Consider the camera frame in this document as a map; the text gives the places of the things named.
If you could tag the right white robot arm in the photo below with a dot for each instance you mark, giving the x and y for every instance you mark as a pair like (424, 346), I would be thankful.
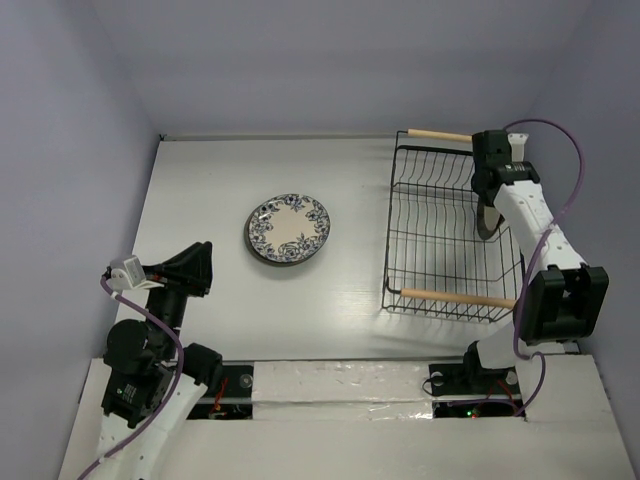
(561, 293)

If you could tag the blue floral white plate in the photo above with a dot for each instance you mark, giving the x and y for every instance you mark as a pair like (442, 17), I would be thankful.
(286, 215)

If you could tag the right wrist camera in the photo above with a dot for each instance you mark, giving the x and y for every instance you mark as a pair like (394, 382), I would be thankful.
(517, 142)

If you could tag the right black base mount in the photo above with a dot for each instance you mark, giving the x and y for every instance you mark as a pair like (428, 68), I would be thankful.
(466, 389)

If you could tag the black wire dish rack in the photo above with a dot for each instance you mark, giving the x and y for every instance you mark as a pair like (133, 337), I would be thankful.
(435, 262)

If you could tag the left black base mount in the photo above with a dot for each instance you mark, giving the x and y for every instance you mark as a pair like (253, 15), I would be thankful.
(233, 398)

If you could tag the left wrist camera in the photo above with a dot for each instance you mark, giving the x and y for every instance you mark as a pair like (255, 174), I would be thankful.
(127, 273)

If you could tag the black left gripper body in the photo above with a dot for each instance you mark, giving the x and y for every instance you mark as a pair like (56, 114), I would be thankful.
(170, 301)

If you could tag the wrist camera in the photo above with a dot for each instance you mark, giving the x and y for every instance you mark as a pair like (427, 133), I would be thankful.
(127, 273)
(517, 142)

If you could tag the dark deer pattern plate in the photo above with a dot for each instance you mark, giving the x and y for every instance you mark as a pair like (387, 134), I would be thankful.
(294, 251)

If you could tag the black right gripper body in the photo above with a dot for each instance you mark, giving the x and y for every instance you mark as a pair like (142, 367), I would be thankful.
(486, 198)

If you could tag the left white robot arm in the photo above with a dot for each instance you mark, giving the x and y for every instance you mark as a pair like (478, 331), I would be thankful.
(155, 380)

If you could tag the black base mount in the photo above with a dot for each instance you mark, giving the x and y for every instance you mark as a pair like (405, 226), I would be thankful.
(466, 389)
(233, 398)

